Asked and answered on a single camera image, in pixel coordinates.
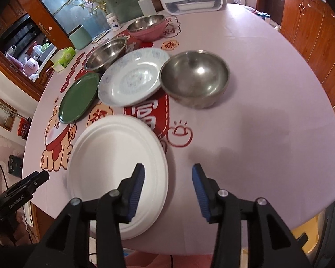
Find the white patterned ceramic plate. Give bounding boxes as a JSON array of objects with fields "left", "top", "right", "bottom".
[{"left": 98, "top": 47, "right": 171, "bottom": 107}]

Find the white paper plate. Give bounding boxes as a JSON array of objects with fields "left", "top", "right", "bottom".
[{"left": 66, "top": 114, "right": 169, "bottom": 241}]

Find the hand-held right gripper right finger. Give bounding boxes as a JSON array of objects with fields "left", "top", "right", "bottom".
[{"left": 192, "top": 163, "right": 313, "bottom": 268}]

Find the pink printed tablecloth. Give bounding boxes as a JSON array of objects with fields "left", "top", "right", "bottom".
[{"left": 22, "top": 3, "right": 335, "bottom": 254}]

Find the person's left hand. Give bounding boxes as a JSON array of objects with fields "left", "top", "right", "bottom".
[{"left": 0, "top": 218, "right": 32, "bottom": 247}]

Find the pink rice cooker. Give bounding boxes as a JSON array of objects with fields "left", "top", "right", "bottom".
[{"left": 22, "top": 57, "right": 40, "bottom": 76}]

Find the green plate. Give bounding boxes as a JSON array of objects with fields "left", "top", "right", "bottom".
[{"left": 58, "top": 72, "right": 100, "bottom": 124}]

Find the wooden wall shelf niche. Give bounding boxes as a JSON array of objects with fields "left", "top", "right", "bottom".
[{"left": 0, "top": 89, "right": 17, "bottom": 130}]

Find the flat-rimmed steel bowl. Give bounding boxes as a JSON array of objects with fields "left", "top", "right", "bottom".
[{"left": 84, "top": 37, "right": 128, "bottom": 72}]

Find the white squeeze bottle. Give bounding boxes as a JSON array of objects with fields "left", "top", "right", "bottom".
[{"left": 132, "top": 0, "right": 157, "bottom": 17}]

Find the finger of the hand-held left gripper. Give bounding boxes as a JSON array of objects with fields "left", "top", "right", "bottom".
[{"left": 22, "top": 170, "right": 50, "bottom": 191}]

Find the dark teal appliance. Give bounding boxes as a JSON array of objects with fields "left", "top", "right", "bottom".
[{"left": 8, "top": 155, "right": 24, "bottom": 178}]

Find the frosted glass partition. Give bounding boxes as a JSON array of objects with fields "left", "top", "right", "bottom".
[{"left": 28, "top": 0, "right": 146, "bottom": 34}]

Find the white pill bottle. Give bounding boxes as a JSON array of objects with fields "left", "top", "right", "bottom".
[{"left": 106, "top": 13, "right": 122, "bottom": 31}]

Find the yellow stool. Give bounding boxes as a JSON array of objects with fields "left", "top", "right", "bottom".
[{"left": 292, "top": 215, "right": 324, "bottom": 246}]

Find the wooden sideboard cabinet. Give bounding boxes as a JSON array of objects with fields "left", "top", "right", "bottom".
[{"left": 0, "top": 0, "right": 73, "bottom": 101}]

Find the wooden wardrobe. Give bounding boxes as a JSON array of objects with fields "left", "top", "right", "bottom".
[{"left": 257, "top": 0, "right": 335, "bottom": 107}]

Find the deep round steel bowl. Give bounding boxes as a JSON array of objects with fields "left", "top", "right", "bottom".
[{"left": 160, "top": 50, "right": 230, "bottom": 109}]

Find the red basket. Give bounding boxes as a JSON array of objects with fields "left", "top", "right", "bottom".
[{"left": 17, "top": 117, "right": 31, "bottom": 138}]

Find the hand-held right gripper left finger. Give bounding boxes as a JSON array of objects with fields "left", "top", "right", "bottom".
[{"left": 25, "top": 163, "right": 146, "bottom": 268}]

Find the pale green canister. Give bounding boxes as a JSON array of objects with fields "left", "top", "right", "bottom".
[{"left": 69, "top": 25, "right": 92, "bottom": 51}]

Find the pink bowl with steel lining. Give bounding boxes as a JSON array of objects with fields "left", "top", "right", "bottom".
[{"left": 127, "top": 15, "right": 168, "bottom": 41}]

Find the green tissue pack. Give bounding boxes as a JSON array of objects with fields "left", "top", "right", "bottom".
[{"left": 51, "top": 47, "right": 76, "bottom": 69}]

